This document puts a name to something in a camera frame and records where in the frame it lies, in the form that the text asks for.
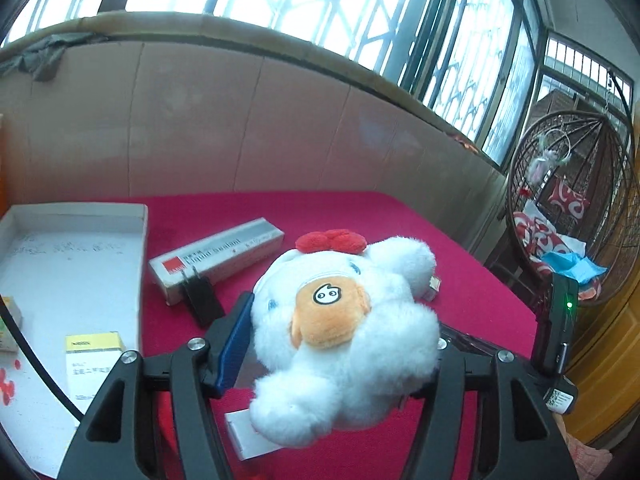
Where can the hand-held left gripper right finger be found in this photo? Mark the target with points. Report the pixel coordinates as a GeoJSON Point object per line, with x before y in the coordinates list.
{"type": "Point", "coordinates": [450, 375]}

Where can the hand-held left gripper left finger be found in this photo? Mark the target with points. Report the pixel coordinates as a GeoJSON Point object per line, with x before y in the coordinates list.
{"type": "Point", "coordinates": [235, 345]}

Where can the black charger plug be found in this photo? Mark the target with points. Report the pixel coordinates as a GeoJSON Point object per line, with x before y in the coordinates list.
{"type": "Point", "coordinates": [202, 300]}

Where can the long grey sealant box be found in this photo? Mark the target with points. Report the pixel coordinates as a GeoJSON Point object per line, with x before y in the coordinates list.
{"type": "Point", "coordinates": [220, 255]}

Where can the white chicken plush toy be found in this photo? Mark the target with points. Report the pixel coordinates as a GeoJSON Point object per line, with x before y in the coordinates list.
{"type": "Point", "coordinates": [350, 375]}

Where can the white shallow cardboard box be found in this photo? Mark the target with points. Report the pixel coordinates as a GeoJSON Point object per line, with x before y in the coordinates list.
{"type": "Point", "coordinates": [75, 285]}

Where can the yellow wooden door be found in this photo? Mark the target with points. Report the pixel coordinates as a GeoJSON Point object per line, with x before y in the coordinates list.
{"type": "Point", "coordinates": [615, 360]}

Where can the blue plastic bag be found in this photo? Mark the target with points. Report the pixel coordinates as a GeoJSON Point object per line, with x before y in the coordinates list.
{"type": "Point", "coordinates": [575, 265]}

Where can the small white carton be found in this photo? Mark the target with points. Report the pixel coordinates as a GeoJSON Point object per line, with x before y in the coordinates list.
{"type": "Point", "coordinates": [242, 435]}

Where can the red white patterned cushion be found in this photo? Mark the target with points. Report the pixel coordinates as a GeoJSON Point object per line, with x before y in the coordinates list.
{"type": "Point", "coordinates": [535, 235]}
{"type": "Point", "coordinates": [567, 200]}

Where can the white yellow medicine box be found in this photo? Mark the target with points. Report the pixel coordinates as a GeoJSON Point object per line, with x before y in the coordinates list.
{"type": "Point", "coordinates": [90, 365]}

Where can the dream catcher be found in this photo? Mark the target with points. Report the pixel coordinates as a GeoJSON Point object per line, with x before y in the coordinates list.
{"type": "Point", "coordinates": [542, 165]}

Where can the red table mat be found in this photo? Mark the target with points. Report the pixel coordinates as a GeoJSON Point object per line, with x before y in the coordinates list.
{"type": "Point", "coordinates": [350, 215]}

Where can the hanging wicker chair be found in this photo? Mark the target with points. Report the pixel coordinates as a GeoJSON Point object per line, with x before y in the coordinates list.
{"type": "Point", "coordinates": [600, 160]}

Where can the small yellow green box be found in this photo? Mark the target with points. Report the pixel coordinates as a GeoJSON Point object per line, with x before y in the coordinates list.
{"type": "Point", "coordinates": [10, 325]}

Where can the window with metal grille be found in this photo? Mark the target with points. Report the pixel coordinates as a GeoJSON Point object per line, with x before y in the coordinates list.
{"type": "Point", "coordinates": [435, 35]}

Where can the grey cloth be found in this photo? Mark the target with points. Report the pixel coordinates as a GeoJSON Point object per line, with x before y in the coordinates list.
{"type": "Point", "coordinates": [45, 55]}

